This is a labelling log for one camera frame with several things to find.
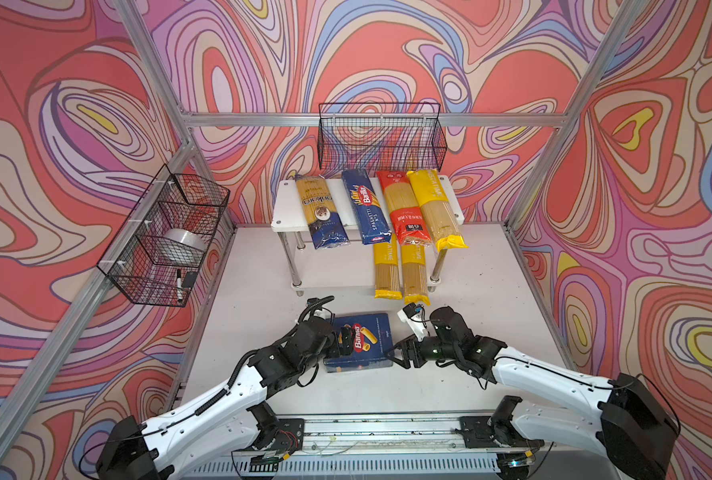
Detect blue Barilla rigatoni box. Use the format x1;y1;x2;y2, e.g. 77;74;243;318
323;312;394;373

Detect black wire basket left wall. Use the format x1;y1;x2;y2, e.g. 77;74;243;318
97;166;230;308

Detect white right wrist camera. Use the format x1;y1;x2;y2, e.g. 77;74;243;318
398;302;429;341

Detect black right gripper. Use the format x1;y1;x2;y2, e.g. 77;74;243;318
383;331;460;370

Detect black wire basket back wall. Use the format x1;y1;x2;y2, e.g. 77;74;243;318
317;100;448;176

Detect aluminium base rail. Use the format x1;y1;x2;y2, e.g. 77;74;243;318
139;413;627;478

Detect black wire basket wall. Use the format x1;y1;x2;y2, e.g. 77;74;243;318
97;166;230;308
317;100;448;176

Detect yellow Pastatime spaghetti bag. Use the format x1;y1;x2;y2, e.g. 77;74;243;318
401;244;431;305
407;170;468;251
373;239;403;300

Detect silver tape roll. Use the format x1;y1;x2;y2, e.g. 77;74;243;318
164;228;207;251

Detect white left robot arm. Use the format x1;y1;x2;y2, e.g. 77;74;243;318
93;296;354;479

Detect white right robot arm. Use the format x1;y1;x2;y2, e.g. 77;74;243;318
387;303;681;479

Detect blue Ankara spaghetti bag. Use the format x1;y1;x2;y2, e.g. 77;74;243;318
295;176;349;249

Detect black marker pen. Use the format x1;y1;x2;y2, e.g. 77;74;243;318
175;269;184;304

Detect white two-tier shelf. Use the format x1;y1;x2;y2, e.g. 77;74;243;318
270;175;466;296

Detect dark blue Barilla spaghetti box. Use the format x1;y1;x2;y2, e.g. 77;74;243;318
342;169;392;245

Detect red spaghetti bag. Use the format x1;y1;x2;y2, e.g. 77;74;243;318
377;171;431;246

